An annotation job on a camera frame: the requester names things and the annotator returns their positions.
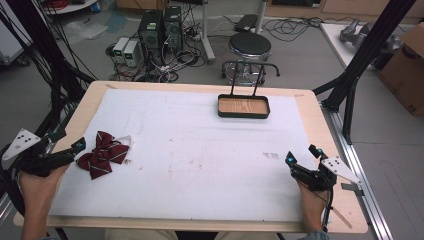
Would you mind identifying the tangle of floor cables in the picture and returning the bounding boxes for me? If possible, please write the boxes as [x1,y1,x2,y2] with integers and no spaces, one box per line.
[105,29,208,84]

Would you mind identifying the black tray with wooden bottom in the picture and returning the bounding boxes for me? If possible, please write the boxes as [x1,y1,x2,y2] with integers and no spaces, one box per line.
[217,62,271,120]

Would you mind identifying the black round stool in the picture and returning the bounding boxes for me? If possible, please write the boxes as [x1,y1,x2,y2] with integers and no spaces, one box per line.
[221,31,281,86]

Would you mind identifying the black metal stand with cables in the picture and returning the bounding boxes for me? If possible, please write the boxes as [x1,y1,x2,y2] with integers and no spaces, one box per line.
[0,0,98,218]

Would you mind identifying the dark red striped bow tie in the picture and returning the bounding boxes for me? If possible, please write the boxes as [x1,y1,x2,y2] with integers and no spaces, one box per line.
[75,130,133,181]

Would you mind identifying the grey metal bracket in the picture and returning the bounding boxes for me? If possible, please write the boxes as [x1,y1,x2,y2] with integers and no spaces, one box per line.
[340,182,365,197]

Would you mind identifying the clear plastic sheet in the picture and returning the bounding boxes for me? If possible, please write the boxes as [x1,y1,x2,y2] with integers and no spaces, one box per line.
[62,19,110,45]

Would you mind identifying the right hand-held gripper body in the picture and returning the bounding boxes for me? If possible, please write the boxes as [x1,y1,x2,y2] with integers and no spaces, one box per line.
[292,156,362,193]

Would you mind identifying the white table mat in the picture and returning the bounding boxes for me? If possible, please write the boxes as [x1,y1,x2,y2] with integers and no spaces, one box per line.
[49,87,320,223]

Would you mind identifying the person's left hand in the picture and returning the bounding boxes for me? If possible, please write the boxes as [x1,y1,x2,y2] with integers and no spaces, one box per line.
[18,163,72,214]

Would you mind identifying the black computer tower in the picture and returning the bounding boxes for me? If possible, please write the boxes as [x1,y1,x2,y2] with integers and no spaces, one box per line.
[162,5,185,54]
[137,9,165,65]

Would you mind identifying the aluminium rail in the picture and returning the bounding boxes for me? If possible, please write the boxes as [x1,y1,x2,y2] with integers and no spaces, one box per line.
[320,101,395,240]

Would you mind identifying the cardboard box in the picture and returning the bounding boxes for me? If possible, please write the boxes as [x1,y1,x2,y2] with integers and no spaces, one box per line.
[377,22,424,117]

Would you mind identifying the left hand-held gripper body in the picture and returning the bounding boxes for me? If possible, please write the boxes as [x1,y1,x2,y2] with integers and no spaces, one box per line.
[1,128,73,178]

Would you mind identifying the white table leg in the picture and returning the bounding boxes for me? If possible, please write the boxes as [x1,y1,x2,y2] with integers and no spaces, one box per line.
[199,0,217,65]

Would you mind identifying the white low platform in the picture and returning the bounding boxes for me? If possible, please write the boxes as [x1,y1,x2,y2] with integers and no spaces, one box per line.
[319,22,379,70]

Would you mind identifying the person's right hand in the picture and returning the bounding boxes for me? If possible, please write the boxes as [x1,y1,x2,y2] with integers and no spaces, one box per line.
[296,180,332,222]

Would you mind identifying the grey machine part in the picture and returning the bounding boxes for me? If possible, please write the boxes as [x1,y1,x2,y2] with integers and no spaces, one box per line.
[339,17,403,54]

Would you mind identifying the black flat box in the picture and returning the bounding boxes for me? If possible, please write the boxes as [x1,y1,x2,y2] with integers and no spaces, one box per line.
[233,13,260,34]

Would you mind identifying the black cables on floor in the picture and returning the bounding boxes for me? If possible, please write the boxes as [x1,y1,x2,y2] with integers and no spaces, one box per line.
[262,15,354,43]

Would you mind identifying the white power supply unit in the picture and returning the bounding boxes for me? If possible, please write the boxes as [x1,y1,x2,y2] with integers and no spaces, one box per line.
[112,36,130,64]
[122,39,140,68]

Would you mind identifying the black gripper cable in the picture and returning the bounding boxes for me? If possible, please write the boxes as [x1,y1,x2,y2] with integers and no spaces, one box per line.
[321,188,335,233]

